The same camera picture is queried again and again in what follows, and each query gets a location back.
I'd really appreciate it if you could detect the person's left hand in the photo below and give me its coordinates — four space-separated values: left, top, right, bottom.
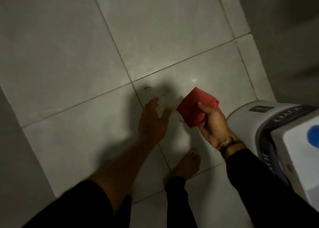
139 97 172 146

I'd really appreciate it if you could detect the person's right hand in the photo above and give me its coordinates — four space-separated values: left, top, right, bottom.
197 102 240 150

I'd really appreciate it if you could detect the red cloth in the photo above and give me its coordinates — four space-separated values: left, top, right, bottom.
176 87 220 129

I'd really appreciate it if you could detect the person's right forearm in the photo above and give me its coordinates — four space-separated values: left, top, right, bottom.
222 148 319 228

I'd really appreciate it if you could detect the person's left forearm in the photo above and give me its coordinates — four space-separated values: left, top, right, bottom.
88 137 160 214

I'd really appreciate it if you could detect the white plastic bucket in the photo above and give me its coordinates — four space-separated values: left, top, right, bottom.
226 100 319 186

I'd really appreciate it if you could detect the person's bare foot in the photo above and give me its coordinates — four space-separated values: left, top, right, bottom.
164 149 201 184

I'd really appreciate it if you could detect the black trouser leg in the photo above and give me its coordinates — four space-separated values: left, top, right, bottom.
164 176 198 228

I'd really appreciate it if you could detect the white cardboard box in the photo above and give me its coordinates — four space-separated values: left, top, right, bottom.
270 116 319 212

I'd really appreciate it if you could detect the black rolled-up sleeve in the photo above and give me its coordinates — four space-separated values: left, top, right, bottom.
22 180 132 228

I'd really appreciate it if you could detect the dark wrist bracelet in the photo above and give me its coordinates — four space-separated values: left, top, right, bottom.
216 136 247 159

